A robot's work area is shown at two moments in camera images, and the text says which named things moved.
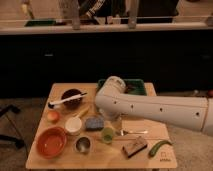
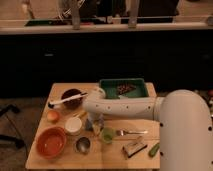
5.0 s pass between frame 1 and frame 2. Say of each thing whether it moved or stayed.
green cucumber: stayed
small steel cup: stayed
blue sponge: moved
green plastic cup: stayed
